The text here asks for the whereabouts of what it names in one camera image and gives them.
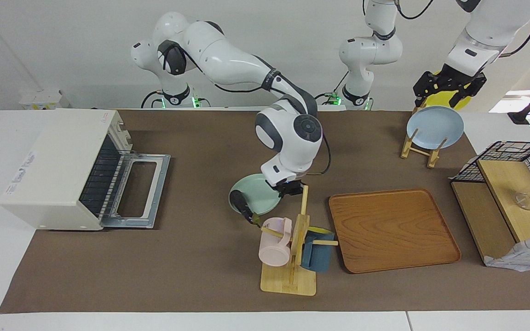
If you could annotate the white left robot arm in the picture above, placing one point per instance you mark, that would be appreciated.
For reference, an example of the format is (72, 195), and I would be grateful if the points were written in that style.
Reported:
(371, 50)

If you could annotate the brown table mat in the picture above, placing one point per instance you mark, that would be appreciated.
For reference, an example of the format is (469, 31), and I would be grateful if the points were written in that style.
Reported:
(200, 257)

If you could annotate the white checked cloth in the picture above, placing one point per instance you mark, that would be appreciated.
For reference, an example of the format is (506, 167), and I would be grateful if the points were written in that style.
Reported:
(522, 257)

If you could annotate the wooden plate rack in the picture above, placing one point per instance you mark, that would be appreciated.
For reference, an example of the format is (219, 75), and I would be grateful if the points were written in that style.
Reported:
(432, 158)

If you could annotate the wooden tray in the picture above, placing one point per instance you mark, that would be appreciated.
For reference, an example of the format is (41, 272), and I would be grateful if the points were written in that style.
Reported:
(394, 230)

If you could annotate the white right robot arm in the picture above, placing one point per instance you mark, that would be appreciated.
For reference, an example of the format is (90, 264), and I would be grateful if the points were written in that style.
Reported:
(228, 59)

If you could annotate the mint green plate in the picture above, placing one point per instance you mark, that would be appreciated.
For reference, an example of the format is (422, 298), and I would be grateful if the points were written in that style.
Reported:
(260, 191)

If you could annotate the blue mug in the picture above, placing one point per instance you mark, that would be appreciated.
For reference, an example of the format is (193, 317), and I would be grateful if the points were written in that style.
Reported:
(318, 257)

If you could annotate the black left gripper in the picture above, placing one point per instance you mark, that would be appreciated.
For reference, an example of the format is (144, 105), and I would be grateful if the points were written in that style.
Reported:
(456, 78)

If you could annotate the light blue plate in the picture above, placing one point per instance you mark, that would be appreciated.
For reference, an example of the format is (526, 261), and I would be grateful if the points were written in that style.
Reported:
(435, 126)

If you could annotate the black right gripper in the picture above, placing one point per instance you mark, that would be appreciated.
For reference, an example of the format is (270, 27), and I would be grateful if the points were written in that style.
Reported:
(290, 187)

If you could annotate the white box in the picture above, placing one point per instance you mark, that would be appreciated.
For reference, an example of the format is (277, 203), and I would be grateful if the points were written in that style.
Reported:
(42, 99)

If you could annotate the dark purple eggplant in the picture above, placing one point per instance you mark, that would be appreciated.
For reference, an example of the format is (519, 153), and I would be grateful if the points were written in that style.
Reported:
(239, 202)

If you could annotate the yellow plate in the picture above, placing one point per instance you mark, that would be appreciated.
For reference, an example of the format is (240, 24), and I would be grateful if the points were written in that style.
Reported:
(462, 102)

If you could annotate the metal oven rack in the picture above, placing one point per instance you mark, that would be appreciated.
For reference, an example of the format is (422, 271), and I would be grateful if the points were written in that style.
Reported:
(101, 184)

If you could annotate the clear glass bowl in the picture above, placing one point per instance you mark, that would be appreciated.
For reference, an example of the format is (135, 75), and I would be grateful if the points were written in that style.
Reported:
(524, 200)

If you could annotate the white toaster oven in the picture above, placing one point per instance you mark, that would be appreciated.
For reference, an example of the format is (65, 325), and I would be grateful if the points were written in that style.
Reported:
(53, 170)

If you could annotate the pink mug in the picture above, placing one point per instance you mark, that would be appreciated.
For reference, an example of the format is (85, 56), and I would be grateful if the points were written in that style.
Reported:
(274, 250)

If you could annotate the wooden mug stand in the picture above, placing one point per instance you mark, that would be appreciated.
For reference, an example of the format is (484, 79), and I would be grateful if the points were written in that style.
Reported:
(288, 280)

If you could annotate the wooden two-tier shelf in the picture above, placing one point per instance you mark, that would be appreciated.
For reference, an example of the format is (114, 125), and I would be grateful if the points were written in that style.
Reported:
(509, 184)

